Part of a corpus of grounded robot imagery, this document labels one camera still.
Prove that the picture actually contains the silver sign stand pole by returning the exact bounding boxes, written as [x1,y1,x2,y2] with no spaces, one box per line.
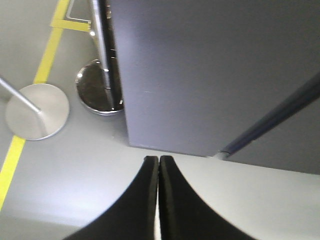
[0,77,70,141]

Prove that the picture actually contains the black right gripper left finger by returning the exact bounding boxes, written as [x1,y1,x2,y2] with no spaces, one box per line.
[65,156,159,240]

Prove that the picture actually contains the chrome stanchion post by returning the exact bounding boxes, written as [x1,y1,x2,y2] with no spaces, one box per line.
[75,0,124,116]

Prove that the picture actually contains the dark grey fridge side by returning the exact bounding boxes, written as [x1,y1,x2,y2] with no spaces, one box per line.
[226,100,320,175]

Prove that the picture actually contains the fridge door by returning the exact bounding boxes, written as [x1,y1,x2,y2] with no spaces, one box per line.
[110,0,320,156]

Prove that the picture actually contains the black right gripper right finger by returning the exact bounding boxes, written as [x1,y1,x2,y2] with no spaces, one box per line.
[158,155,253,240]

